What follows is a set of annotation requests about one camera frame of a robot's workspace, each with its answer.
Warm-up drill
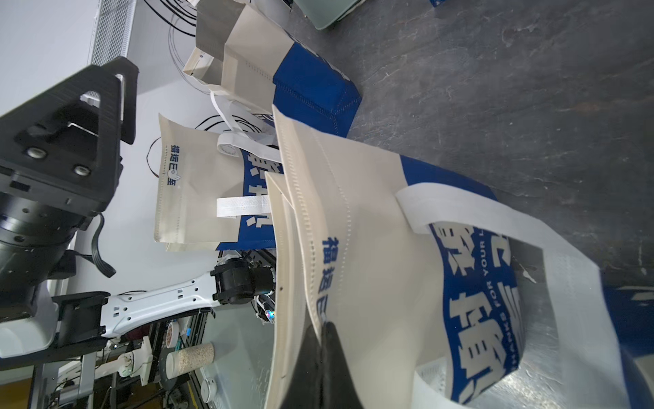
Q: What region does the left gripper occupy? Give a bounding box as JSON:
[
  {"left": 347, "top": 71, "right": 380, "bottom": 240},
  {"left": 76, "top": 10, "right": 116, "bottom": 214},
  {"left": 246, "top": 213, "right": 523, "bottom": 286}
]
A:
[{"left": 1, "top": 57, "right": 139, "bottom": 216}]

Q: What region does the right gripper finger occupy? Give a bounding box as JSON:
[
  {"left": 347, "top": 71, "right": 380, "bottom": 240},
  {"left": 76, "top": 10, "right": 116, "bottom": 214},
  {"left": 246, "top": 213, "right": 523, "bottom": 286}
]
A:
[{"left": 293, "top": 322, "right": 362, "bottom": 409}]

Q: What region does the takeout bag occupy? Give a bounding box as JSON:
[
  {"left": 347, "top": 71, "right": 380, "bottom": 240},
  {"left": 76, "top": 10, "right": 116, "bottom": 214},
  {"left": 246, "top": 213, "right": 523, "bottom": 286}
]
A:
[
  {"left": 604, "top": 286, "right": 653, "bottom": 408},
  {"left": 183, "top": 0, "right": 362, "bottom": 137},
  {"left": 266, "top": 110, "right": 630, "bottom": 408},
  {"left": 154, "top": 94, "right": 284, "bottom": 252}
]

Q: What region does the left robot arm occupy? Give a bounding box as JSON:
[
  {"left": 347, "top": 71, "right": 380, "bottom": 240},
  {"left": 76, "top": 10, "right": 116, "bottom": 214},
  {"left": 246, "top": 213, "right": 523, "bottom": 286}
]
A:
[{"left": 1, "top": 57, "right": 275, "bottom": 370}]

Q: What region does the white cylindrical container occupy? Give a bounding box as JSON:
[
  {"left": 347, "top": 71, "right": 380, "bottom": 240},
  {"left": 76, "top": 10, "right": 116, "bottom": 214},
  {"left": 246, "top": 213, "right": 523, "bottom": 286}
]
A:
[{"left": 165, "top": 343, "right": 215, "bottom": 379}]

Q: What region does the white wire shelf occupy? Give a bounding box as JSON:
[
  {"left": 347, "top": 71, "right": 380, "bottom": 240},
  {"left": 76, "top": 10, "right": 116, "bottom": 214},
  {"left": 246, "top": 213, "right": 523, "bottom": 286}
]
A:
[{"left": 88, "top": 0, "right": 136, "bottom": 66}]

